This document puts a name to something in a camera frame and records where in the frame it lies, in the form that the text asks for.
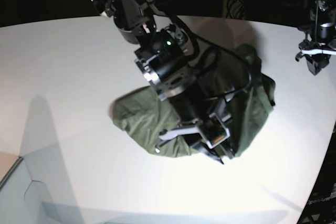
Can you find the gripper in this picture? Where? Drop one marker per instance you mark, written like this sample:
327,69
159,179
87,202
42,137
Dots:
196,135
317,56

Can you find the green t-shirt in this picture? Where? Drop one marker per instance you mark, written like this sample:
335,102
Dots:
143,116

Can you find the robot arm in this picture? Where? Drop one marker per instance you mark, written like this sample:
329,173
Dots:
321,25
171,62

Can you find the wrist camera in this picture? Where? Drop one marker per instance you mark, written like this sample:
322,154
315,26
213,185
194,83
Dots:
218,129

